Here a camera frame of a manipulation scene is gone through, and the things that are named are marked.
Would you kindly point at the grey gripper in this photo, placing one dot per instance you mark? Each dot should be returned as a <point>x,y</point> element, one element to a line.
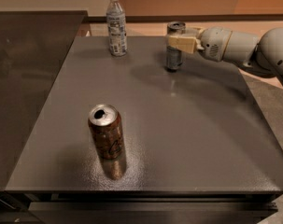
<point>214,44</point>

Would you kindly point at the blue silver redbull can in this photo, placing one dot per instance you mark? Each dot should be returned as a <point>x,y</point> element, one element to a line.
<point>174,56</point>

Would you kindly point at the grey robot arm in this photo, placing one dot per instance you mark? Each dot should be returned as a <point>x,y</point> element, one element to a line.
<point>260,56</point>

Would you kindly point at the brown opened soda can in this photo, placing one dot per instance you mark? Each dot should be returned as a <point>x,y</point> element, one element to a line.
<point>105,125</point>

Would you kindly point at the clear plastic water bottle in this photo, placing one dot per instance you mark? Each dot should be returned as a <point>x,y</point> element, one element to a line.
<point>116,26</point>

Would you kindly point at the dark side table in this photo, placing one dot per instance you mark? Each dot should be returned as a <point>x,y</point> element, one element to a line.
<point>33,46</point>

